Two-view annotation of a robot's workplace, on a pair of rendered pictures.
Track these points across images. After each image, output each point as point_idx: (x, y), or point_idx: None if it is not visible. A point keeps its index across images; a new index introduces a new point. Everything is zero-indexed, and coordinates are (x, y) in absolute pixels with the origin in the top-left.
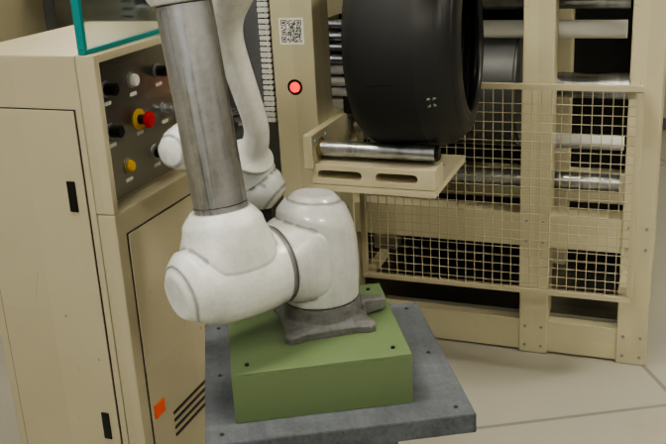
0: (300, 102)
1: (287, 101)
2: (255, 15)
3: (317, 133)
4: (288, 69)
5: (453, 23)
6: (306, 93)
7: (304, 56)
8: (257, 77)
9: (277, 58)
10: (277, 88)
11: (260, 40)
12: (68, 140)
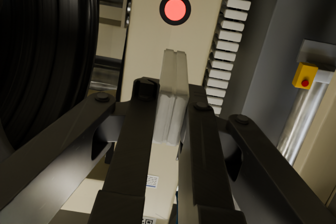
0: None
1: None
2: (253, 82)
3: None
4: (179, 44)
5: None
6: None
7: (142, 62)
8: None
9: (197, 67)
10: (214, 12)
11: (222, 99)
12: None
